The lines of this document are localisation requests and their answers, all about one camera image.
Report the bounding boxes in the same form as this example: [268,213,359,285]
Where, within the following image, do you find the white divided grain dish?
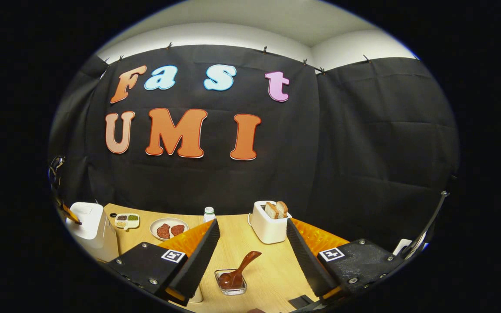
[114,213,140,230]

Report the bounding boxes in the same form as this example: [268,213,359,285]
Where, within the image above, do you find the white toaster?
[250,200,292,244]

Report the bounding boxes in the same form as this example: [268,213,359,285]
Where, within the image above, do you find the brown wooden spoon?
[218,251,262,290]

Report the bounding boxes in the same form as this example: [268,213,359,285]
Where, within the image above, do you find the white rice cooker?
[66,202,120,263]

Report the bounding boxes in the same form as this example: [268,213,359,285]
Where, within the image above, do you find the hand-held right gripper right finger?
[286,217,412,307]

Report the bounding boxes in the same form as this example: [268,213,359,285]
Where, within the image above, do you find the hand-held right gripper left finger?
[105,219,221,307]

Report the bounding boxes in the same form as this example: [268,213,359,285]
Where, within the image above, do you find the round beige plate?
[150,217,189,241]

